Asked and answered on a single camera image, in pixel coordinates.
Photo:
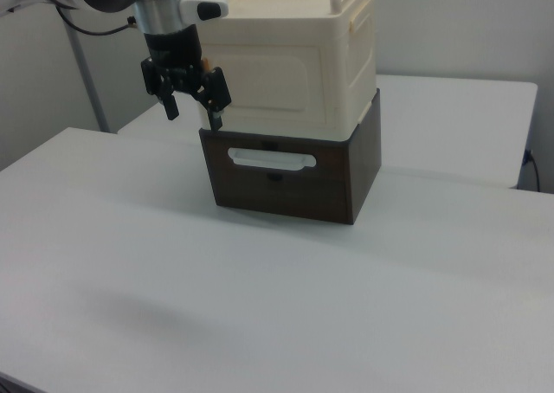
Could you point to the cream plastic cabinet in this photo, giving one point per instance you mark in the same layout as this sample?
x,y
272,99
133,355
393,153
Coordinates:
x,y
298,3

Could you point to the grey metal post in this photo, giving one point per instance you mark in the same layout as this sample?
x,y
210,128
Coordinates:
x,y
88,81

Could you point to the dark brown wooden drawer box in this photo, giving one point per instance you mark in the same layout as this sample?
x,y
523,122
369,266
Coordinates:
x,y
281,198

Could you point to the cream cabinet door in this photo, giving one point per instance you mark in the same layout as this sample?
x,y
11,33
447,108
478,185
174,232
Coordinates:
x,y
259,81

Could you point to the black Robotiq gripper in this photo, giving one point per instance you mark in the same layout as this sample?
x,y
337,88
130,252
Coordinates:
x,y
173,51

